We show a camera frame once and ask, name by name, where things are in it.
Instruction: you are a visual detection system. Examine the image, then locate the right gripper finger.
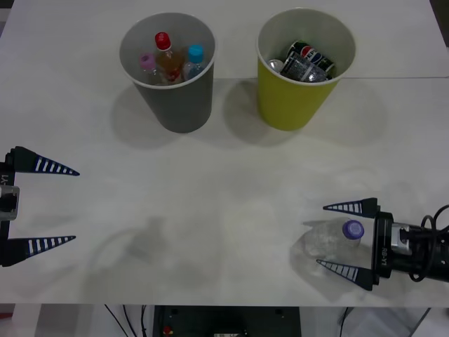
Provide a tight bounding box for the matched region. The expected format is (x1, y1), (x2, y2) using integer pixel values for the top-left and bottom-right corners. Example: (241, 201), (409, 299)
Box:
(322, 197), (380, 220)
(315, 258), (380, 293)

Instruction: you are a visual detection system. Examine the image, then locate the purple cap plastic bottle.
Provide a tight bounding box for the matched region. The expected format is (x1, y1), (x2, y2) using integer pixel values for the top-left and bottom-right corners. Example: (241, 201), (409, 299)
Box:
(302, 218), (366, 261)

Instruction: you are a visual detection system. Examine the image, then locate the red cap plastic bottle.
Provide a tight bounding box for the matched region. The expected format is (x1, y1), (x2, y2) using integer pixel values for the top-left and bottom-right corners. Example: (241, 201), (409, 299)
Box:
(154, 32), (185, 86)

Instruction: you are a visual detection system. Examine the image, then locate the blue cap plastic bottle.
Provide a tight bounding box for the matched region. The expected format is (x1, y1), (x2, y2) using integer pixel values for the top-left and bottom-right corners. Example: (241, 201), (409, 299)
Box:
(181, 44), (206, 82)

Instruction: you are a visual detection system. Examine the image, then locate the yellow-green plastic bin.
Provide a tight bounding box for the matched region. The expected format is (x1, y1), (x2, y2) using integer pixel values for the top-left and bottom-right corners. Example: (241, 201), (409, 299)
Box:
(255, 7), (357, 133)

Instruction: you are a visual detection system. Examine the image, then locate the black can white print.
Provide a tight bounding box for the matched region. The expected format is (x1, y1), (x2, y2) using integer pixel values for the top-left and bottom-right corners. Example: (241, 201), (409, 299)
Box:
(279, 51), (331, 84)

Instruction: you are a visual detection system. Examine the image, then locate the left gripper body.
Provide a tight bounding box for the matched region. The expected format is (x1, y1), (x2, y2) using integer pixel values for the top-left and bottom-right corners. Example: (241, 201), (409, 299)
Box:
(0, 161), (17, 246)

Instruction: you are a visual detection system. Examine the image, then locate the black robot torso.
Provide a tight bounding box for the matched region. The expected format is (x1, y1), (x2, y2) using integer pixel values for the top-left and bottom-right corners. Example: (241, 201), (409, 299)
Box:
(153, 305), (301, 337)

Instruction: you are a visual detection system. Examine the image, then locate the pink cap plastic bottle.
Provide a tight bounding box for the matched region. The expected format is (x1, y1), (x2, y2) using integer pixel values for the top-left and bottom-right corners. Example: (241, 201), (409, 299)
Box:
(139, 53), (161, 86)

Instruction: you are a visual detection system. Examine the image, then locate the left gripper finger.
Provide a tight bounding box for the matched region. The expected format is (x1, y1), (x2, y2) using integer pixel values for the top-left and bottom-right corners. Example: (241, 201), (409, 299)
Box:
(0, 235), (77, 268)
(6, 145), (81, 177)

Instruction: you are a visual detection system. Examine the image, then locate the black can blue-red print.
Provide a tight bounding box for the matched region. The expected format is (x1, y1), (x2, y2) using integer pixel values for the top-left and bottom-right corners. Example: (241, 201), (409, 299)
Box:
(288, 40), (336, 73)

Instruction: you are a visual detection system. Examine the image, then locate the grey plastic bin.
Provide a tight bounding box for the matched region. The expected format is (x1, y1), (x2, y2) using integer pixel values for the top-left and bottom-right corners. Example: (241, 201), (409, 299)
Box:
(118, 12), (218, 135)

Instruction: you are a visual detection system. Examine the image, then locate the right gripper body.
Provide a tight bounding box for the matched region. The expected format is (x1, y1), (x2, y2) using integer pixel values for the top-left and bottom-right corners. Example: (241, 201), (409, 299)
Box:
(372, 211), (396, 280)

